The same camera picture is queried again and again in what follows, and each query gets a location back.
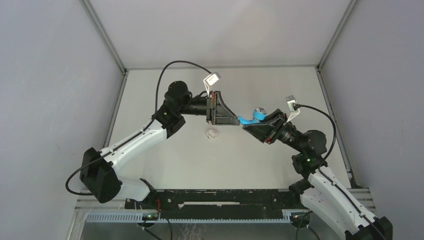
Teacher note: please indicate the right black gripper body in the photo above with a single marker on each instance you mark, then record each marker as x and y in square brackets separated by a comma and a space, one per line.
[270, 139]

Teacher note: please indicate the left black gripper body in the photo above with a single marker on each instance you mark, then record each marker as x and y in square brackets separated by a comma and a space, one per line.
[211, 108]

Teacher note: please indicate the blue plastic water faucet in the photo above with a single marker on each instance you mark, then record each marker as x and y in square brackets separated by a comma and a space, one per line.
[258, 116]

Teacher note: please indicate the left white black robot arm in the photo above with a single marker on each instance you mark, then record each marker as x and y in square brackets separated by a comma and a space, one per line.
[101, 169]

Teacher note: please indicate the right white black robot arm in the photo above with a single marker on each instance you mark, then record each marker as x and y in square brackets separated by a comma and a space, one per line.
[319, 190]

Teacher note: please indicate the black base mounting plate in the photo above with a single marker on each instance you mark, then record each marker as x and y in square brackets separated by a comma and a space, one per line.
[219, 204]

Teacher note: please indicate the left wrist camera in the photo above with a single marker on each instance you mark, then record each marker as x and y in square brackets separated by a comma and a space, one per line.
[210, 80]

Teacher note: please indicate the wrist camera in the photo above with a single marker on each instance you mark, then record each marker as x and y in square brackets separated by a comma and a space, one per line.
[210, 80]
[292, 105]

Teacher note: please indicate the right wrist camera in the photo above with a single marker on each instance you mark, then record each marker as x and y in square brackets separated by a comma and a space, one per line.
[292, 105]

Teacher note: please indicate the aluminium frame rail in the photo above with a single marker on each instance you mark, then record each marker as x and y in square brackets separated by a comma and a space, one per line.
[89, 203]

